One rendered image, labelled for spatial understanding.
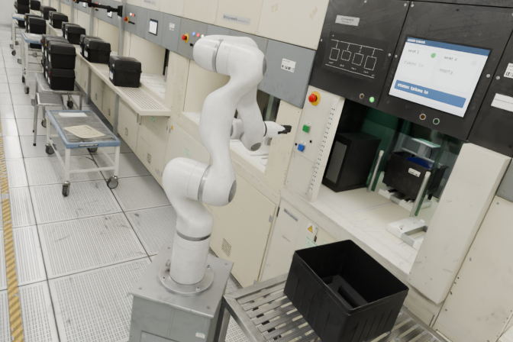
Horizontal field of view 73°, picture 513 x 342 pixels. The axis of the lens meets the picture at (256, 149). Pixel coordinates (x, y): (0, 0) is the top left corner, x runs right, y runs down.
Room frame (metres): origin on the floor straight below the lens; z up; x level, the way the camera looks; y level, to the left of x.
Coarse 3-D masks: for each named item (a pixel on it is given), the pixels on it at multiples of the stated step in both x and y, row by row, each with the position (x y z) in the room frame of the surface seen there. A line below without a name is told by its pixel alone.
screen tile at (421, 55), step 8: (408, 48) 1.33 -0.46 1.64; (416, 48) 1.31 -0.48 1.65; (408, 56) 1.33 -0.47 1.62; (416, 56) 1.30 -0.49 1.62; (424, 56) 1.28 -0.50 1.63; (432, 64) 1.25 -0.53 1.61; (400, 72) 1.34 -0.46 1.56; (408, 72) 1.31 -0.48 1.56; (416, 72) 1.29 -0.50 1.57; (424, 72) 1.27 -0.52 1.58; (432, 72) 1.25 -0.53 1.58; (416, 80) 1.28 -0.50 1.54; (424, 80) 1.26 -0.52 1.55
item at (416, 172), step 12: (396, 156) 1.80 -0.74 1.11; (408, 156) 1.94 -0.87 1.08; (420, 156) 1.80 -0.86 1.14; (396, 168) 1.79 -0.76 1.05; (408, 168) 1.74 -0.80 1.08; (420, 168) 1.69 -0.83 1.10; (444, 168) 1.75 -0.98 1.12; (384, 180) 1.82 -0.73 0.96; (396, 180) 1.77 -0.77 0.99; (408, 180) 1.72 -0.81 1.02; (420, 180) 1.68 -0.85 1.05; (432, 180) 1.72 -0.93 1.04; (408, 192) 1.70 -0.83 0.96; (432, 192) 1.76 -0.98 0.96
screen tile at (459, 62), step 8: (448, 56) 1.22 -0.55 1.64; (456, 56) 1.20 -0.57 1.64; (464, 56) 1.18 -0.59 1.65; (440, 64) 1.23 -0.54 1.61; (448, 64) 1.21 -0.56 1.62; (456, 64) 1.19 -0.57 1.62; (464, 64) 1.17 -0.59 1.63; (472, 72) 1.15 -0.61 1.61; (440, 80) 1.22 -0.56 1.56; (448, 80) 1.20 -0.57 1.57; (456, 80) 1.18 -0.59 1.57; (464, 80) 1.16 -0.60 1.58; (472, 80) 1.14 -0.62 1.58; (448, 88) 1.19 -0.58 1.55; (456, 88) 1.17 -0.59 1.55; (464, 88) 1.15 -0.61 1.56
